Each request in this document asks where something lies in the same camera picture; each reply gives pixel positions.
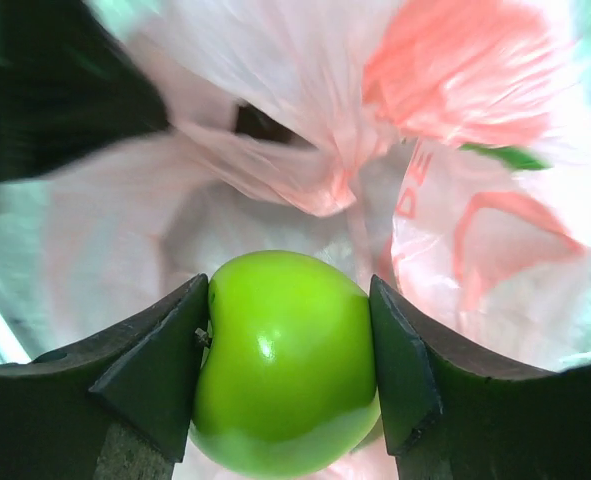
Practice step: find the green apple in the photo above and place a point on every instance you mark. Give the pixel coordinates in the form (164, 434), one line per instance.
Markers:
(288, 385)

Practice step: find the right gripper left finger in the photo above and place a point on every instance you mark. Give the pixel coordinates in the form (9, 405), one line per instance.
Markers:
(115, 405)

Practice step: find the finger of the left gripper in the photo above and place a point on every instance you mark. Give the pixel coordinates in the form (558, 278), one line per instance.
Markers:
(67, 88)

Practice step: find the pink plastic bag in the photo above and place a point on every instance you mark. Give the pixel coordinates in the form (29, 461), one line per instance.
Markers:
(441, 146)

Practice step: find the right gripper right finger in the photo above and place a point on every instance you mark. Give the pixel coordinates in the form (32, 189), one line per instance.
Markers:
(452, 409)

